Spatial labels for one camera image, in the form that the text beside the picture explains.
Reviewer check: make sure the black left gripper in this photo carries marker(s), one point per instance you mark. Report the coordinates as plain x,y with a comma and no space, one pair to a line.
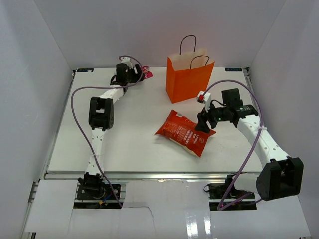
136,75

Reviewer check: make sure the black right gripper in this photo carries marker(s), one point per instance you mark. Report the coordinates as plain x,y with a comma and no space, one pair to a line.
202,125

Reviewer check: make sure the red candy wrapper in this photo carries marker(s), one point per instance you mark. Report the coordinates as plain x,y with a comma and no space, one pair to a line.
147,73

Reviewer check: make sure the large red chips bag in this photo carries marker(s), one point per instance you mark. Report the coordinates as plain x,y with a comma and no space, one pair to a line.
181,130

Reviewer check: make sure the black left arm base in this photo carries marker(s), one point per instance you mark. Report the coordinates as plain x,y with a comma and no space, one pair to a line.
92,187

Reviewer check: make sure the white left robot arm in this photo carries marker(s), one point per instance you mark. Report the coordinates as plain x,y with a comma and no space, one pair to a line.
101,119

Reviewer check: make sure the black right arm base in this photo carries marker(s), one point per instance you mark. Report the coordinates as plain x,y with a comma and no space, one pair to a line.
216,191

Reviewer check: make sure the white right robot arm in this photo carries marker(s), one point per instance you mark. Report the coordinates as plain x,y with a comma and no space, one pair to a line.
281,175

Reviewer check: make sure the orange paper bag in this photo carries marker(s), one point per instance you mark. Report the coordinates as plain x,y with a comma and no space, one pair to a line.
187,73

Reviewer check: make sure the white front cover board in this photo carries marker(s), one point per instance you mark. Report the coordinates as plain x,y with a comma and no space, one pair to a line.
160,210

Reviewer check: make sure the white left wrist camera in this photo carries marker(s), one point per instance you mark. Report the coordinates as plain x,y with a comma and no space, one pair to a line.
127,61

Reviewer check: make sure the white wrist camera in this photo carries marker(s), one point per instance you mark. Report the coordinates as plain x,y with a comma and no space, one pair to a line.
127,61
204,98

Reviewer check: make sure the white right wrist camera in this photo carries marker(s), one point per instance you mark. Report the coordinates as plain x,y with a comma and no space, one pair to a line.
204,98

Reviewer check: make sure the aluminium front table rail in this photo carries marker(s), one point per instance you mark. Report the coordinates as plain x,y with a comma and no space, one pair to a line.
119,180

